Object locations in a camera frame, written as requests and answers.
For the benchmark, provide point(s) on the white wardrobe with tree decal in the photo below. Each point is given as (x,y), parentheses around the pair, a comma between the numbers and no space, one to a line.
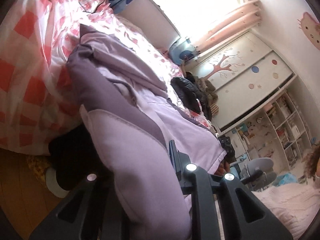
(245,73)

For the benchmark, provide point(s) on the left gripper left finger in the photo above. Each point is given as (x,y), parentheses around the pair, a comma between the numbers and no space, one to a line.
(90,211)

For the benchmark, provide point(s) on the person's curly hair head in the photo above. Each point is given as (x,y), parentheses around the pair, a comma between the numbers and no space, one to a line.
(310,160)

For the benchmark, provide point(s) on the pink checked plastic bed cover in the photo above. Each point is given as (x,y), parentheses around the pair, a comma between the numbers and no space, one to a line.
(37,102)

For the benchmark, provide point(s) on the hello kitty wall sticker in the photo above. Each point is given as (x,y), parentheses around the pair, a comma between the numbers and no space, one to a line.
(310,28)

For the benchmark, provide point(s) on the black puffer jacket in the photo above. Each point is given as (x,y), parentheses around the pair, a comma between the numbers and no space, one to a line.
(191,96)

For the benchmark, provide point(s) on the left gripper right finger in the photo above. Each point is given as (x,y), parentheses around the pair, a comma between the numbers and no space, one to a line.
(221,206)

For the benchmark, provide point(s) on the brown fur garment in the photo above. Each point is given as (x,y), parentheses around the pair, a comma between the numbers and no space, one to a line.
(208,89)

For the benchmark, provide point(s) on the white bookshelf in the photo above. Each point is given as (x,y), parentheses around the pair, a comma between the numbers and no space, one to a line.
(277,131)

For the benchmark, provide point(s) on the pink curtain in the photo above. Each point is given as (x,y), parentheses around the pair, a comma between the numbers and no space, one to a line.
(236,22)

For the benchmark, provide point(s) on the blue cartoon pillow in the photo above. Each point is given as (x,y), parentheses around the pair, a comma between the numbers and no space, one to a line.
(182,50)

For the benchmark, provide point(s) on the grey blue desk chair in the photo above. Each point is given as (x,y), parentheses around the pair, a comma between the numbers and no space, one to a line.
(256,174)

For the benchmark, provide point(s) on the light blue slipper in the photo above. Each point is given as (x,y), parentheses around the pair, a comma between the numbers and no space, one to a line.
(52,185)

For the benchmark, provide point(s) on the person's right hand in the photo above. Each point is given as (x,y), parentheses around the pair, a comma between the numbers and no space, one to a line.
(223,168)

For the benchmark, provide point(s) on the lilac purple jacket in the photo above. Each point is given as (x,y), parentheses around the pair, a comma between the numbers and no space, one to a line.
(126,109)

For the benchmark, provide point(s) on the person's pink knit sweater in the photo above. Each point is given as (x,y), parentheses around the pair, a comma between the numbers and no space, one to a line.
(294,204)

